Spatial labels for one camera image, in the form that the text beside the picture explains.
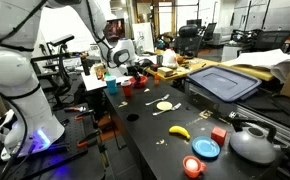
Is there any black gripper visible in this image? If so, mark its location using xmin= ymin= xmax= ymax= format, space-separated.
xmin=126 ymin=64 xmax=145 ymax=85

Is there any yellow banana toy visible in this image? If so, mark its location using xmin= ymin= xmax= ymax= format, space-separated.
xmin=168 ymin=125 xmax=192 ymax=141

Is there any cream round toy plate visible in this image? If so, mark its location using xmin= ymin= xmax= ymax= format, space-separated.
xmin=155 ymin=100 xmax=174 ymax=112

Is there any silver toy fork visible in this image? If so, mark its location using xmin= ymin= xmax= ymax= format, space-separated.
xmin=151 ymin=102 xmax=183 ymax=117

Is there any blue toy plate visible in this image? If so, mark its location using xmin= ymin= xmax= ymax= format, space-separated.
xmin=191 ymin=135 xmax=222 ymax=159

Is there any white egg toy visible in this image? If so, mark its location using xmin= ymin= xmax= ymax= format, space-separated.
xmin=185 ymin=158 xmax=200 ymax=172

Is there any grey toy teapot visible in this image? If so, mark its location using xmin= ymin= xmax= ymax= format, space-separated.
xmin=228 ymin=117 xmax=281 ymax=166

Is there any red plastic bowl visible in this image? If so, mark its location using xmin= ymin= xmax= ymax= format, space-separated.
xmin=127 ymin=74 xmax=149 ymax=90

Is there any red plastic cup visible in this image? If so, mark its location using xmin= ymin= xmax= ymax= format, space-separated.
xmin=120 ymin=80 xmax=133 ymax=99

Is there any orange squeeze bottle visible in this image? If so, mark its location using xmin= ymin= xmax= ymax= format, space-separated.
xmin=153 ymin=72 xmax=161 ymax=88

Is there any black scale red display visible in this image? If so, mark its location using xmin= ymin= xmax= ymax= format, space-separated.
xmin=149 ymin=62 xmax=161 ymax=73

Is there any blue plastic cup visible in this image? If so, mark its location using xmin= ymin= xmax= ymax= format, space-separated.
xmin=104 ymin=75 xmax=119 ymax=95

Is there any tan flat box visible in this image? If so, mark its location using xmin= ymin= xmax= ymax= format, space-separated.
xmin=156 ymin=66 xmax=175 ymax=78

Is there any white sketch board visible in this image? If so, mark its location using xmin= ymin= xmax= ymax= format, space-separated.
xmin=131 ymin=22 xmax=155 ymax=54

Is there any white sheet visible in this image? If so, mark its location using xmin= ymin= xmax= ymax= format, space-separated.
xmin=81 ymin=72 xmax=133 ymax=92

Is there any orange box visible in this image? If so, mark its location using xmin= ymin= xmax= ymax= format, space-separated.
xmin=97 ymin=114 xmax=119 ymax=142

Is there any wooden side table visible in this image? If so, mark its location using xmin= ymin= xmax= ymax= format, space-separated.
xmin=144 ymin=48 xmax=276 ymax=84

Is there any black office chair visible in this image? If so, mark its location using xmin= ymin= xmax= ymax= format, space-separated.
xmin=173 ymin=23 xmax=207 ymax=60

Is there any dark blue bin lid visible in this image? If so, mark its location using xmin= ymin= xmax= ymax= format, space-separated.
xmin=186 ymin=64 xmax=263 ymax=103

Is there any red cube block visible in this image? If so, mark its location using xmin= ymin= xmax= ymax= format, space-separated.
xmin=210 ymin=125 xmax=228 ymax=147

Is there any stack of white papers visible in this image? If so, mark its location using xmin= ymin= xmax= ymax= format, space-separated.
xmin=229 ymin=48 xmax=290 ymax=84

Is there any black mesh chair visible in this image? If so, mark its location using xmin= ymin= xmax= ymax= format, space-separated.
xmin=250 ymin=29 xmax=290 ymax=52

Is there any orange handled clamp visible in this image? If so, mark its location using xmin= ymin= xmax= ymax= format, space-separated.
xmin=76 ymin=129 xmax=102 ymax=150
xmin=73 ymin=109 xmax=96 ymax=122

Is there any orange handled silver wrench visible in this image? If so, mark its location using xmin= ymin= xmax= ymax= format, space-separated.
xmin=63 ymin=105 xmax=88 ymax=114

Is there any black camera on stand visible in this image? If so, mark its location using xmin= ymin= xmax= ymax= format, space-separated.
xmin=46 ymin=33 xmax=76 ymax=48

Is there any grey metal frame table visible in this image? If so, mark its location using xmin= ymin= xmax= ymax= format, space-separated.
xmin=184 ymin=76 xmax=290 ymax=158

